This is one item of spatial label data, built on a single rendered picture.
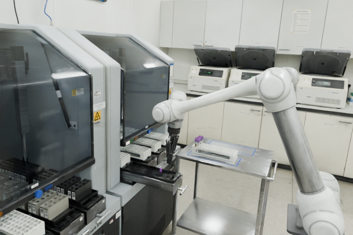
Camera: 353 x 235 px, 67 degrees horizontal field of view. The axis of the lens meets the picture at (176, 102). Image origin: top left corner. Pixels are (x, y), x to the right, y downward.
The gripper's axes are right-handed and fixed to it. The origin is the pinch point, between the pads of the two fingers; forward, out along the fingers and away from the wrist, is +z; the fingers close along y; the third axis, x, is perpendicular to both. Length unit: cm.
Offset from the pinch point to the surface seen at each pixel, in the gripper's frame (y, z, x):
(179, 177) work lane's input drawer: 4.2, 7.0, 10.0
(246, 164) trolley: -33, 2, 39
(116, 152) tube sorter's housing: 22.0, -3.3, -22.8
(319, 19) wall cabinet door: -254, -118, 52
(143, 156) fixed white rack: -0.5, 5.5, -19.4
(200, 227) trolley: -29, 58, 18
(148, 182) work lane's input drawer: 14.9, 11.4, -3.5
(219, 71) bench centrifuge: -221, -35, -54
